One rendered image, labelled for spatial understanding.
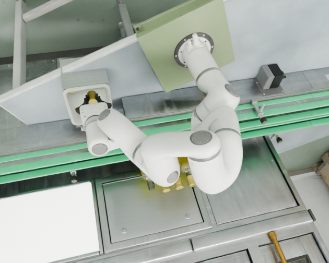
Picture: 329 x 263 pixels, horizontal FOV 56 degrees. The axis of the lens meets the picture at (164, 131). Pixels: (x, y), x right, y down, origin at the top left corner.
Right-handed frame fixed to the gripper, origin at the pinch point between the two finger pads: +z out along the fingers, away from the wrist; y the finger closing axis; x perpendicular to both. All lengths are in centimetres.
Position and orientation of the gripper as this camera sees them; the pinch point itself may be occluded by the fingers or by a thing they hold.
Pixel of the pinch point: (92, 99)
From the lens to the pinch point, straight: 122.6
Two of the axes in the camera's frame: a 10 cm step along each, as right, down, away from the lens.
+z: -2.6, -6.3, 7.3
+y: 9.7, -1.6, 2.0
